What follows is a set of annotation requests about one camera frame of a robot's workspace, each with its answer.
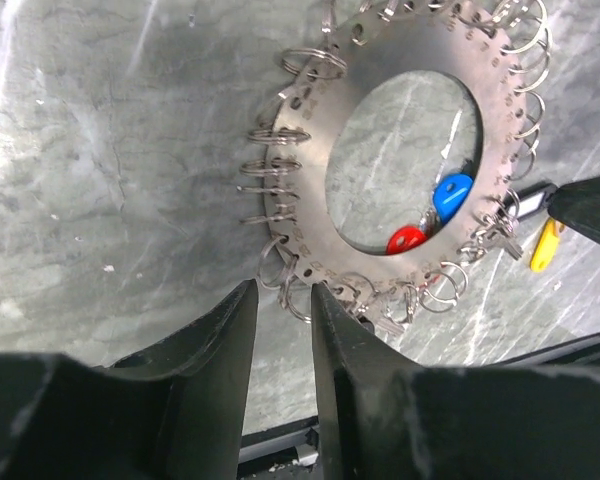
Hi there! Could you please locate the round metal key ring disc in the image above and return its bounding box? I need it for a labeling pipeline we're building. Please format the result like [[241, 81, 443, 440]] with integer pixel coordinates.
[[240, 1, 553, 333]]

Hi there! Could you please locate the yellow tag key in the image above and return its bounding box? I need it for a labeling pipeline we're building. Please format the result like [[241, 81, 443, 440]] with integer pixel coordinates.
[[529, 218, 566, 273]]

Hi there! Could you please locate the blue tag key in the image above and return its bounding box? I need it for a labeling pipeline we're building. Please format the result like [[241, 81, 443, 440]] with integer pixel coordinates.
[[432, 173, 473, 224]]

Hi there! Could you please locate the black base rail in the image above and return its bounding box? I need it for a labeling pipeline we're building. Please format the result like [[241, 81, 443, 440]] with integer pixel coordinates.
[[238, 333, 600, 479]]

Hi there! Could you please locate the red tag key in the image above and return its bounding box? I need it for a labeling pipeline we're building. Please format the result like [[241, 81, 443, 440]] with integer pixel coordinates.
[[385, 225, 428, 255]]

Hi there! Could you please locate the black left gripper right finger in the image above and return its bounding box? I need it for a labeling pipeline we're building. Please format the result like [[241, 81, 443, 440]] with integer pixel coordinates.
[[311, 284, 600, 479]]

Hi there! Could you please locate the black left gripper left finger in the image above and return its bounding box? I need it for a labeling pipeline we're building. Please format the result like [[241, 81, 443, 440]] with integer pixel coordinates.
[[0, 280, 258, 479]]

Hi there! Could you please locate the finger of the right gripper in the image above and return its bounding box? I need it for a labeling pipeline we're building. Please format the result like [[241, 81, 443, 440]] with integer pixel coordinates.
[[549, 176, 600, 245]]

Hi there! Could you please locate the black tag key upper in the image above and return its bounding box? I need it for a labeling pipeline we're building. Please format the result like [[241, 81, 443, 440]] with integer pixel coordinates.
[[505, 181, 558, 221]]

